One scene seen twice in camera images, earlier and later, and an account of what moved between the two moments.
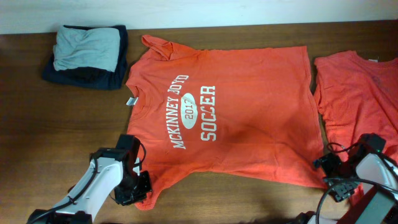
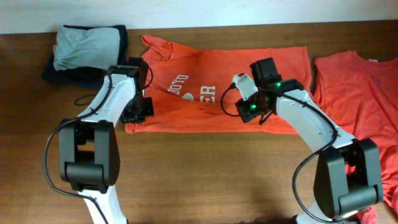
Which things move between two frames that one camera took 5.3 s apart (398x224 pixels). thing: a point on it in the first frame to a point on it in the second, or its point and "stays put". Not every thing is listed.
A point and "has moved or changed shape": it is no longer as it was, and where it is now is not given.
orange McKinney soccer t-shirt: (240, 112) has moved or changed shape
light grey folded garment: (98, 47) stays put
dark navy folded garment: (92, 78) stays put
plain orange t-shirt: (356, 96) stays put
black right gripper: (326, 162) to (247, 114)
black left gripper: (125, 199) to (127, 117)
